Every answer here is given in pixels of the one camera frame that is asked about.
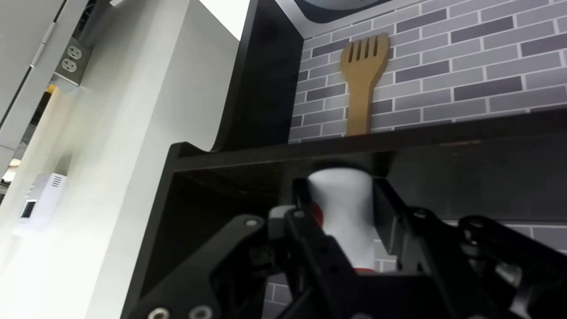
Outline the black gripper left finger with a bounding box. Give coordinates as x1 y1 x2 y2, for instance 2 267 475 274
136 177 356 319

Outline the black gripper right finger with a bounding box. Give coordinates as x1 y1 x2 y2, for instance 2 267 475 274
372 177 567 319

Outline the white cup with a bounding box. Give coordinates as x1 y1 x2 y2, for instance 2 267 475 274
306 166 379 274

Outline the wooden fork spatula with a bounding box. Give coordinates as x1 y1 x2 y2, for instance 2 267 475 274
338 31 391 139

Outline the white wall box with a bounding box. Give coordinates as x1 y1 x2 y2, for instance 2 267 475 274
14 171 69 230

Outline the wall power outlet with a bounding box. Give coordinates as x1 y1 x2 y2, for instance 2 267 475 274
55 38 94 85

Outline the grey pot with black handles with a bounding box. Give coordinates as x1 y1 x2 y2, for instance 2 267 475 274
292 0 395 24

